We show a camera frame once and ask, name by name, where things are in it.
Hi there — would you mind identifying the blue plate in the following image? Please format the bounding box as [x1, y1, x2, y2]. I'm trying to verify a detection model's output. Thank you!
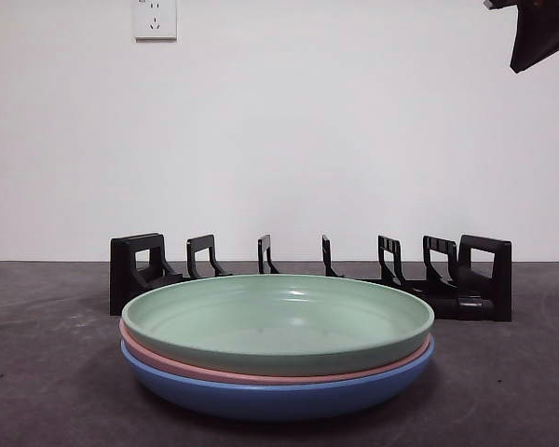
[120, 342, 437, 423]

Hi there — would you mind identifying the black plastic dish rack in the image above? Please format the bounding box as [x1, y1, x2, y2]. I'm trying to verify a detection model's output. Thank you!
[109, 231, 513, 323]

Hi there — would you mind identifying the white wall socket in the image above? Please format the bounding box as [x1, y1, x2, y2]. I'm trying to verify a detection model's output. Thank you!
[134, 0, 178, 42]

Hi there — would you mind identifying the pink plate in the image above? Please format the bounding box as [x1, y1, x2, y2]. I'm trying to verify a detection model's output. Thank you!
[118, 318, 436, 386]

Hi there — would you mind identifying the green plate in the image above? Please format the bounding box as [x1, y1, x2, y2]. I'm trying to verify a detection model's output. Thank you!
[120, 274, 435, 376]

